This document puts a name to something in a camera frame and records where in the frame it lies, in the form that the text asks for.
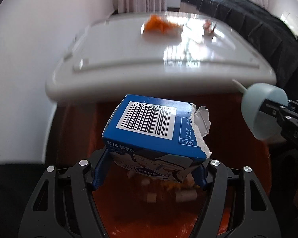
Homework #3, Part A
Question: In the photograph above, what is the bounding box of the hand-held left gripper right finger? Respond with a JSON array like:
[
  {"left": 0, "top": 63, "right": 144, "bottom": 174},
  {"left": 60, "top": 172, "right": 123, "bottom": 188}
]
[{"left": 192, "top": 159, "right": 282, "bottom": 238}]

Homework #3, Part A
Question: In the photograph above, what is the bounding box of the orange crumpled snack wrapper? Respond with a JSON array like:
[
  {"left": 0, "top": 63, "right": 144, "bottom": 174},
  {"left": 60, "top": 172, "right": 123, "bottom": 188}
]
[{"left": 141, "top": 14, "right": 182, "bottom": 39}]

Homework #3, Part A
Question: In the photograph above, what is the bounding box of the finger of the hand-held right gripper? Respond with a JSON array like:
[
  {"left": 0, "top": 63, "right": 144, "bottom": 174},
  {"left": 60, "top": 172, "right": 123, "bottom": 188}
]
[
  {"left": 259, "top": 99, "right": 298, "bottom": 116},
  {"left": 275, "top": 111, "right": 298, "bottom": 155}
]

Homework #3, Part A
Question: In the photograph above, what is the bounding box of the blue milk carton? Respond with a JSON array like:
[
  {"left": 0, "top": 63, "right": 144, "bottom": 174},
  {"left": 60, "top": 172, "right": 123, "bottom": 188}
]
[{"left": 101, "top": 94, "right": 212, "bottom": 184}]

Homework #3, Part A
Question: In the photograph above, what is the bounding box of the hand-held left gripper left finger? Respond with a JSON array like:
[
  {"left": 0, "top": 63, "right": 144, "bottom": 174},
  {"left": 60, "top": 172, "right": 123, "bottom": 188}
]
[{"left": 19, "top": 148, "right": 113, "bottom": 238}]

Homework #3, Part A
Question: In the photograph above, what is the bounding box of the small clear red wrapper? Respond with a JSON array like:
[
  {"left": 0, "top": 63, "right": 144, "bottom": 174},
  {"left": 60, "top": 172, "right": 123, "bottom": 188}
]
[{"left": 203, "top": 19, "right": 218, "bottom": 34}]

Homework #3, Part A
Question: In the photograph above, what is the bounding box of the white plastic storage lid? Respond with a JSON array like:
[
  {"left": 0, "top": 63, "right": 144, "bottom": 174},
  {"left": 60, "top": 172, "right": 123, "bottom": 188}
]
[{"left": 45, "top": 12, "right": 277, "bottom": 103}]

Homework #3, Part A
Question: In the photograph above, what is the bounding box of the light blue bowl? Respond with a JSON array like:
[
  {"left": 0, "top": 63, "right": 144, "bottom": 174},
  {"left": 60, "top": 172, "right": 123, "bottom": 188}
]
[{"left": 240, "top": 83, "right": 288, "bottom": 141}]

